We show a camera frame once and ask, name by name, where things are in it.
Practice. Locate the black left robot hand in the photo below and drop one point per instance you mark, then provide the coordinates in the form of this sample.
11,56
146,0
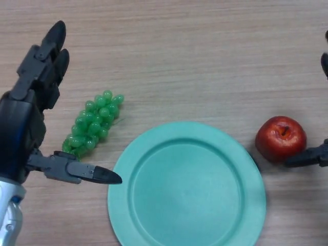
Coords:
23,123

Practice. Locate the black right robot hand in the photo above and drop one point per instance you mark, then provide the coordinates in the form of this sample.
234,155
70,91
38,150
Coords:
307,156

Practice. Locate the red apple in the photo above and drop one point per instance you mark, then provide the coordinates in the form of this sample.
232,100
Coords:
280,143

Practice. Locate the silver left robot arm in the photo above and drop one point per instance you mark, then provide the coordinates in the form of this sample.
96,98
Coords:
10,212

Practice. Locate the green round plate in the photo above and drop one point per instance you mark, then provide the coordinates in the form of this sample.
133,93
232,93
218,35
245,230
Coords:
184,189

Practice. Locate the green grape bunch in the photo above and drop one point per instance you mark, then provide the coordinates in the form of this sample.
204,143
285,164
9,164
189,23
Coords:
91,125

